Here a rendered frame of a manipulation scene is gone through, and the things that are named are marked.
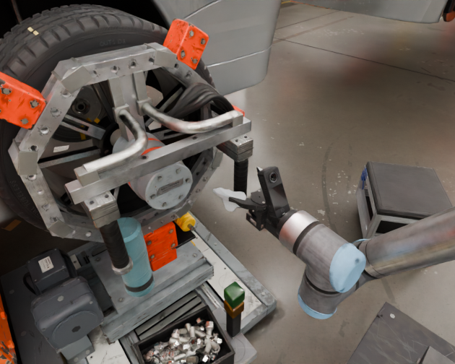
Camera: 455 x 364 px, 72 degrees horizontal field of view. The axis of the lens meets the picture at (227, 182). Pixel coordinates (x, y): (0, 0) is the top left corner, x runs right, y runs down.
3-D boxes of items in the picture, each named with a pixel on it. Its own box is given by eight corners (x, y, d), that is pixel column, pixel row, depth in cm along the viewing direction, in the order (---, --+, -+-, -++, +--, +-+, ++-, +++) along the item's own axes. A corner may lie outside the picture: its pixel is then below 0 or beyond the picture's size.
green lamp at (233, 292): (235, 289, 80) (235, 279, 77) (245, 300, 77) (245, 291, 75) (222, 297, 78) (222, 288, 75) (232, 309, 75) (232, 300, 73)
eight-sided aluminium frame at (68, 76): (214, 185, 118) (208, 30, 84) (224, 195, 114) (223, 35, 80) (64, 259, 92) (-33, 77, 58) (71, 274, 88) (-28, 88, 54)
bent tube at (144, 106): (197, 97, 85) (194, 56, 78) (243, 123, 73) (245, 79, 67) (137, 115, 77) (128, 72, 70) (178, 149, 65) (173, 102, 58)
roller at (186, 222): (160, 189, 131) (158, 178, 128) (200, 231, 113) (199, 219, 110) (147, 195, 128) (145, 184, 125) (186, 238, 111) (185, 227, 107)
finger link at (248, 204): (227, 205, 75) (263, 212, 73) (227, 201, 74) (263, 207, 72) (232, 193, 78) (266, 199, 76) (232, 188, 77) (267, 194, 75)
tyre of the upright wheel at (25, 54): (185, 3, 102) (-81, 1, 66) (230, 16, 88) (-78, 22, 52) (184, 171, 140) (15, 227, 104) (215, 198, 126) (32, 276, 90)
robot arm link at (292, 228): (295, 233, 63) (325, 212, 68) (278, 219, 66) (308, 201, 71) (289, 261, 69) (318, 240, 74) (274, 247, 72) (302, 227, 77)
